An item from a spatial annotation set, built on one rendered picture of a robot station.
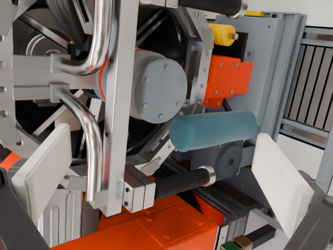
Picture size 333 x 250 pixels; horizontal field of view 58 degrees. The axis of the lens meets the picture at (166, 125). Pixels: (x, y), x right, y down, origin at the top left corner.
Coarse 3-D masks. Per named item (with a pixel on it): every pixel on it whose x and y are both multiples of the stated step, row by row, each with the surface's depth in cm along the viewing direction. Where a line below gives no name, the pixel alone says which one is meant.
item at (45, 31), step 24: (72, 0) 66; (144, 24) 79; (168, 24) 85; (144, 48) 101; (168, 48) 91; (96, 96) 77; (48, 120) 71; (96, 120) 79; (144, 120) 94; (72, 144) 87
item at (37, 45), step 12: (36, 12) 101; (48, 12) 103; (12, 24) 98; (24, 24) 100; (48, 24) 105; (24, 36) 101; (36, 36) 103; (60, 36) 108; (24, 48) 102; (36, 48) 100; (48, 48) 103; (60, 48) 105
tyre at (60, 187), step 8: (184, 40) 86; (184, 48) 88; (184, 56) 89; (184, 64) 90; (152, 136) 91; (0, 144) 64; (144, 144) 89; (0, 152) 65; (8, 152) 66; (136, 152) 88; (0, 160) 65
